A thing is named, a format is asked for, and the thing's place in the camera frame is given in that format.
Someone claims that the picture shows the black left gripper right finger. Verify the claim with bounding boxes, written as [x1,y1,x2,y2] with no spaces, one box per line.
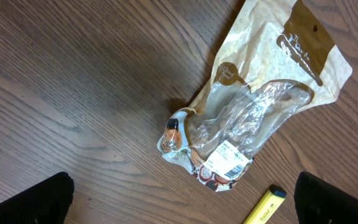
[294,171,358,224]

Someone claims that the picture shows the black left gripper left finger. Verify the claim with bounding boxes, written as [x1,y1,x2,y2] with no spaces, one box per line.
[0,172,75,224]

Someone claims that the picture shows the yellow black marker pen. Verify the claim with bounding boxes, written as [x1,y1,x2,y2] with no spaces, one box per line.
[243,185,287,224]

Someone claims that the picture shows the brown cookie snack bag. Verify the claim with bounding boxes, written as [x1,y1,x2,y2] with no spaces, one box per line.
[157,0,352,192]

